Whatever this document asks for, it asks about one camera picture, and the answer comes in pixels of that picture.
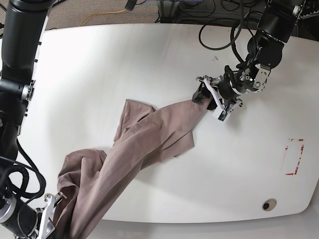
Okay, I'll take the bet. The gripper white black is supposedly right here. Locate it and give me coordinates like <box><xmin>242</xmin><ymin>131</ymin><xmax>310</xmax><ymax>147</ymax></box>
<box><xmin>36</xmin><ymin>192</ymin><xmax>67</xmax><ymax>239</ymax></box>
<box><xmin>192</xmin><ymin>75</ymin><xmax>243</xmax><ymax>122</ymax></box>

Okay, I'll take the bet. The mauve brown T-shirt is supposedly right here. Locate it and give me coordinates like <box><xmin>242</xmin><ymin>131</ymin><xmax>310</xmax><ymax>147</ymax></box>
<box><xmin>53</xmin><ymin>99</ymin><xmax>211</xmax><ymax>239</ymax></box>

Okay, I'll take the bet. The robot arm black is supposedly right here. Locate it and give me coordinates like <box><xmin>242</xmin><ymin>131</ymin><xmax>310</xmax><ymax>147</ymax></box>
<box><xmin>0</xmin><ymin>0</ymin><xmax>64</xmax><ymax>239</ymax></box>
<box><xmin>192</xmin><ymin>0</ymin><xmax>305</xmax><ymax>121</ymax></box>

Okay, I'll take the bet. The red tape rectangle marker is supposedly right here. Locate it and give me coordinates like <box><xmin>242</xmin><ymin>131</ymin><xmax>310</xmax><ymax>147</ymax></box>
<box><xmin>283</xmin><ymin>138</ymin><xmax>305</xmax><ymax>175</ymax></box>

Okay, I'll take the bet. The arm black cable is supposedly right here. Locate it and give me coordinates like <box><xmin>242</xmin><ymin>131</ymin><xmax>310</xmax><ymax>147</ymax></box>
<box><xmin>198</xmin><ymin>0</ymin><xmax>252</xmax><ymax>68</ymax></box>
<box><xmin>0</xmin><ymin>139</ymin><xmax>47</xmax><ymax>202</ymax></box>

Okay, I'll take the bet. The right table cable grommet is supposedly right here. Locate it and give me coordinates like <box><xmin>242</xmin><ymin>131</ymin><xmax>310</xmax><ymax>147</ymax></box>
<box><xmin>262</xmin><ymin>199</ymin><xmax>277</xmax><ymax>212</ymax></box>

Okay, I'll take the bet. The yellow floor cable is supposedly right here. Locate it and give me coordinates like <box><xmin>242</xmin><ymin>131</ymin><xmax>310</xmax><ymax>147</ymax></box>
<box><xmin>80</xmin><ymin>7</ymin><xmax>128</xmax><ymax>27</ymax></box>

